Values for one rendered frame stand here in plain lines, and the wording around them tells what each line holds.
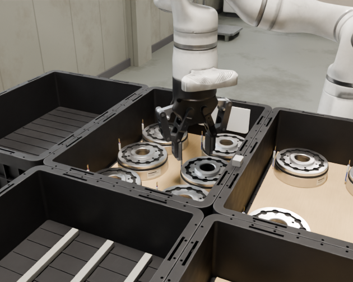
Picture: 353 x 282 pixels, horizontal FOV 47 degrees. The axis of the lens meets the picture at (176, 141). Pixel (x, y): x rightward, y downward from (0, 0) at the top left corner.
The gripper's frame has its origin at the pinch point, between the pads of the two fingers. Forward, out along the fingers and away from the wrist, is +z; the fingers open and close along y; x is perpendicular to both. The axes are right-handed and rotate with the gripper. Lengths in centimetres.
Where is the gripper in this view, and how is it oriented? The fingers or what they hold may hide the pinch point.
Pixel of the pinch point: (193, 148)
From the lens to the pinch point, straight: 74.3
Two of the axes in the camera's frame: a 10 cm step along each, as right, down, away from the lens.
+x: 3.4, 4.4, -8.3
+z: 0.1, 8.8, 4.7
